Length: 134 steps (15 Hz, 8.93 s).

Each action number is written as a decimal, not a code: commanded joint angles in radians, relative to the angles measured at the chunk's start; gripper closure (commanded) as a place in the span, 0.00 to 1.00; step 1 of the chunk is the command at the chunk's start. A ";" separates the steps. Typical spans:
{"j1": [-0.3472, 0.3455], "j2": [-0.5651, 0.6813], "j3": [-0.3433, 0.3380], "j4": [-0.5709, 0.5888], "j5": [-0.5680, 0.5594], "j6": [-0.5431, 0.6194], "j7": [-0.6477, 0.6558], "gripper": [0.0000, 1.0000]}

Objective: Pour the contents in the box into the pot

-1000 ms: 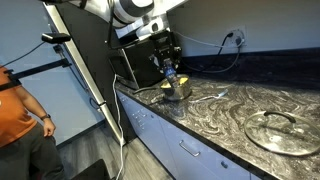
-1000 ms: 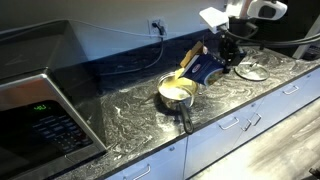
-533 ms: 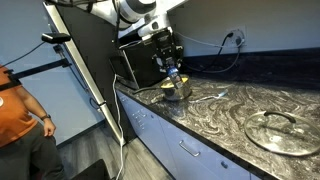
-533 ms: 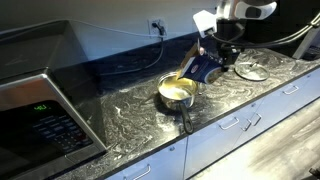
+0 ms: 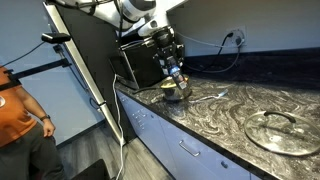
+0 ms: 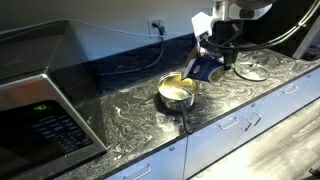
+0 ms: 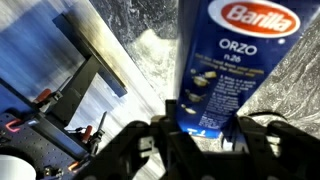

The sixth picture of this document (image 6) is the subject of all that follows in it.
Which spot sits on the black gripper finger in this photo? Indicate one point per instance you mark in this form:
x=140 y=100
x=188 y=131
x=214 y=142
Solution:
x=230 y=60

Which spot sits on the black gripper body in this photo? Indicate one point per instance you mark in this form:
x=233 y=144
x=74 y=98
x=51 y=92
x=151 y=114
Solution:
x=226 y=33

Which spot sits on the blue Barilla orzo box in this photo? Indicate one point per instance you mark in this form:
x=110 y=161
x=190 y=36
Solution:
x=201 y=70

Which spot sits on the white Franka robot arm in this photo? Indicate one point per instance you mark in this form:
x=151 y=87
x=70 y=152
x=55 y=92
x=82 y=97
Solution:
x=246 y=11

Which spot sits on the glass pot lid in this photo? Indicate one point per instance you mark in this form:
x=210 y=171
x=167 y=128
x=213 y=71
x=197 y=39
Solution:
x=251 y=71

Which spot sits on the yellow orzo pasta pile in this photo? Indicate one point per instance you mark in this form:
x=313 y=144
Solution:
x=176 y=90

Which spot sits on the white slanted stand leg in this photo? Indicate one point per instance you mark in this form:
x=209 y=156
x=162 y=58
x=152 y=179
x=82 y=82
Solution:
x=305 y=40

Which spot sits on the blue base cabinet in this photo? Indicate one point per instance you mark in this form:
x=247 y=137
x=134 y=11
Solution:
x=213 y=140

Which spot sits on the black stand base block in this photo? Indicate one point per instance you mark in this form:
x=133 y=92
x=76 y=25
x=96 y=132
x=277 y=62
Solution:
x=312 y=53

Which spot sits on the round cabinet lock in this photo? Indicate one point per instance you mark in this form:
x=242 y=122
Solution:
x=171 y=148

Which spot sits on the black floor object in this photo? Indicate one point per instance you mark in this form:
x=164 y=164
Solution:
x=315 y=171

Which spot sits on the stainless steel microwave oven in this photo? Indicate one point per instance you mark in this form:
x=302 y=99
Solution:
x=33 y=100

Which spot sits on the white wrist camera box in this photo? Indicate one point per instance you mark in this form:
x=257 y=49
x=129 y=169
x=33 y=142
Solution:
x=201 y=25

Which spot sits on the white wall outlet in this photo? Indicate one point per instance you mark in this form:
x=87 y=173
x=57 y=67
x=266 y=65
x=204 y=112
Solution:
x=151 y=28

